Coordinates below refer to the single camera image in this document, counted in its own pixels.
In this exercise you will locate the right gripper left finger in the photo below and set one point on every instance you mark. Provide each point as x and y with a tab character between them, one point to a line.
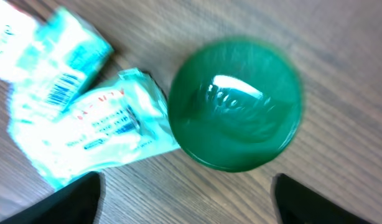
77	203

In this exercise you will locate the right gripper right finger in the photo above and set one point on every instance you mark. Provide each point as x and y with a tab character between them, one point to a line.
295	203

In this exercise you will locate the teal wet wipes pack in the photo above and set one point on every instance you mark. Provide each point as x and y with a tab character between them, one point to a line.
120	122

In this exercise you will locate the round can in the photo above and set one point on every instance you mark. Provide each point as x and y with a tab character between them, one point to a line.
236	104

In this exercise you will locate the small green white packet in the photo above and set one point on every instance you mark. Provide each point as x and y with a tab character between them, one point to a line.
48	64

